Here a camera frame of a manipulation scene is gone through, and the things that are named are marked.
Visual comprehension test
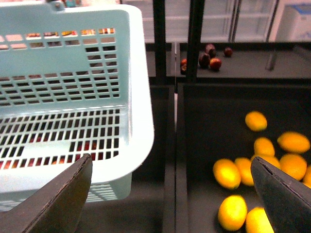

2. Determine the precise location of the dark red fruit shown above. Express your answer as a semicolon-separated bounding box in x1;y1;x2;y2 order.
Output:
205;43;217;58
199;53;210;68

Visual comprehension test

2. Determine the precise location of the light blue plastic basket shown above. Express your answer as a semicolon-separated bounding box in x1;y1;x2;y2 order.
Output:
0;0;154;212

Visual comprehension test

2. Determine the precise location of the yellow lemon centre right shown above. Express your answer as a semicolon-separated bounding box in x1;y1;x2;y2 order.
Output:
279;153;307;181

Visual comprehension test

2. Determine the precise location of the red apple front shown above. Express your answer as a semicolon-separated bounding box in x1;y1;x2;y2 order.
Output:
209;57;222;71

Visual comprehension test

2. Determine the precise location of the yellow lemon bottom left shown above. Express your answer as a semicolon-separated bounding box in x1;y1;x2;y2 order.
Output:
217;195;248;231

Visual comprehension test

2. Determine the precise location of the dark red fruit back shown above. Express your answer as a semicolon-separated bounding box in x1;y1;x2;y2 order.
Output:
205;43;217;58

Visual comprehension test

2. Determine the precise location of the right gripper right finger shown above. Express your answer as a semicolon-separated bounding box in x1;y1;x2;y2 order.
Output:
251;156;311;233

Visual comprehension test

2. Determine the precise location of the black shelf post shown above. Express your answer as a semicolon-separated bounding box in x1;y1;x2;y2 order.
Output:
186;0;205;83

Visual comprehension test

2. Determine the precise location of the small red fruit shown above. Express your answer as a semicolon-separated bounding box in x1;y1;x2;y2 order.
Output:
224;47;233;57

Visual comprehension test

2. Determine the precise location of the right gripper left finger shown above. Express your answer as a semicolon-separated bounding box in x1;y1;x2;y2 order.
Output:
0;154;92;233

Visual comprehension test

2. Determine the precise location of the yellow lemon behind finger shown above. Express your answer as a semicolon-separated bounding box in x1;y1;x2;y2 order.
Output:
234;157;254;186

